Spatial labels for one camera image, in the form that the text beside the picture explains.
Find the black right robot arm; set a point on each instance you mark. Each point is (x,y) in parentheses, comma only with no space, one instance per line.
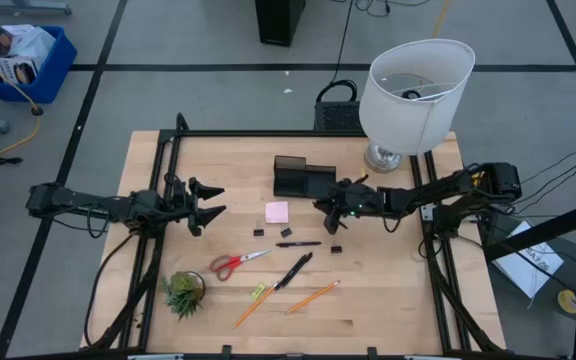
(433,192)

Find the slim black pen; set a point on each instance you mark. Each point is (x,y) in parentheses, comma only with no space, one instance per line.
(298,244)

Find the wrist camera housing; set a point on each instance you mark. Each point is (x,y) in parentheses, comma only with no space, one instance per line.
(353,196)
(177,201)

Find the potted succulent plant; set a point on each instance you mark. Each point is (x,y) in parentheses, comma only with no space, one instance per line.
(183,292)

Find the blue plastic bin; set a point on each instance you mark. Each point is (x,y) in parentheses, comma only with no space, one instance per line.
(53,75)

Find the pink sticky note pad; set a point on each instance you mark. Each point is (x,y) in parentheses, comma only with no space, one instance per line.
(277,212)

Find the black binder clip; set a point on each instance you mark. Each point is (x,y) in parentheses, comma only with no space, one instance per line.
(258,232)
(286,232)
(336,248)

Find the black mesh desk organizer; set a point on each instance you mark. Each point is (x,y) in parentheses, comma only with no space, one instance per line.
(293,175)

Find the left wrist camera housing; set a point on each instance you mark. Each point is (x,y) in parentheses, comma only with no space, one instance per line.
(177,201)

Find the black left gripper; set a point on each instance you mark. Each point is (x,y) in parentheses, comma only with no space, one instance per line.
(196,229)

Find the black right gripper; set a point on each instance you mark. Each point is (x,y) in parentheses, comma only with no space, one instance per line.
(378,202)

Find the printed cardboard carton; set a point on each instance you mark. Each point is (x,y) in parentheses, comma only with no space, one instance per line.
(15,70)

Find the white plastic bag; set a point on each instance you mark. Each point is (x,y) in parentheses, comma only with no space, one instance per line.
(30,42)

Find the right wrist camera housing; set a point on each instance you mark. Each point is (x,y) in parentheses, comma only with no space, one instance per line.
(353,196)

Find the black aluminium table frame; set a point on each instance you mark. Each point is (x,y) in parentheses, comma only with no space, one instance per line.
(268,133)

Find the yellow pencil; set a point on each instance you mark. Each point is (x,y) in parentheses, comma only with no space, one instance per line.
(253,307)
(313,297)

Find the black computer tower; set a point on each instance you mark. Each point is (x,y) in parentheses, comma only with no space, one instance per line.
(279,22)

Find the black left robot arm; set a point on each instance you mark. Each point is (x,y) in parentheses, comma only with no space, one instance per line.
(118,207)

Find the yellow round disc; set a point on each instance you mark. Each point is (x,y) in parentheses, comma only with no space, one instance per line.
(570,301)

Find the white printed paper sheet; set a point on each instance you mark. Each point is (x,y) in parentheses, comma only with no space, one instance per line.
(528,270)

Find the black floor plug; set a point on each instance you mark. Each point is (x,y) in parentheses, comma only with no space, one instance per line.
(37,110)

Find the black marker pen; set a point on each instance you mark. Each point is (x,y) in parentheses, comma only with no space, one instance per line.
(284,280)
(304,261)

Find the black metal stand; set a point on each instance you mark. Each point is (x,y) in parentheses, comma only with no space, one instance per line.
(543,230)

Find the white table lamp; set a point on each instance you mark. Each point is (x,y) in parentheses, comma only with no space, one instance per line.
(408,115)

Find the black mesh computer box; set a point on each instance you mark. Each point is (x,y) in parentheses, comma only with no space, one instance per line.
(338,117)

